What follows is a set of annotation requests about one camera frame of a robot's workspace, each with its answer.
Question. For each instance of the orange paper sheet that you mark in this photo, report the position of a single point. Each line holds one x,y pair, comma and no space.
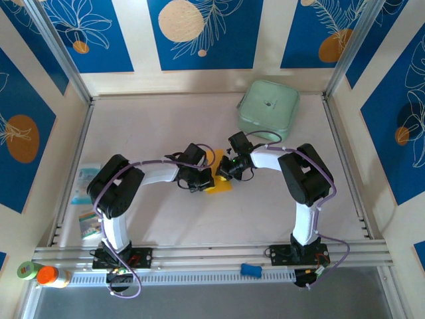
220,187

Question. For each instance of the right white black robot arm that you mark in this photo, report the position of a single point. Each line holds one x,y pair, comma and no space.
303,219

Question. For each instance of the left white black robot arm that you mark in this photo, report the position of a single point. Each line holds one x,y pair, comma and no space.
114,232

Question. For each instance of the mint green zip pouch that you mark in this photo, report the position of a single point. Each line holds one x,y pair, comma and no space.
269,103

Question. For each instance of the blue bone-shaped object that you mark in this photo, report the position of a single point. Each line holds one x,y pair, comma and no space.
251,270

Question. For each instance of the blue white plastic packet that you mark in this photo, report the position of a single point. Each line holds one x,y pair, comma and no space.
81,182

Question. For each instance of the green orange printed packet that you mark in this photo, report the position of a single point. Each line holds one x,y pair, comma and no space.
88,229

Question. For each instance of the orange lid bottle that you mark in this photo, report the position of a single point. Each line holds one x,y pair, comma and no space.
48,275

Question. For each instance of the green tape roll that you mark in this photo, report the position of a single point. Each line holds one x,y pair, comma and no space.
26,270

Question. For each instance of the long aluminium mounting rail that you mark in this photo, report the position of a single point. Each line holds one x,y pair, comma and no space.
206,254

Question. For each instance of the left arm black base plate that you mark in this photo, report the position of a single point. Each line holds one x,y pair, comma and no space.
144,257

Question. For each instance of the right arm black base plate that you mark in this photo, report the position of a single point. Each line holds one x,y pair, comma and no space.
279,256

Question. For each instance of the aluminium side rail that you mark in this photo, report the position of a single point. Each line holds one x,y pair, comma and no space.
347,166
71,172

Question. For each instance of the aluminium frame post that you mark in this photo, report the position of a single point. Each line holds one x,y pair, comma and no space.
355,46
56,46

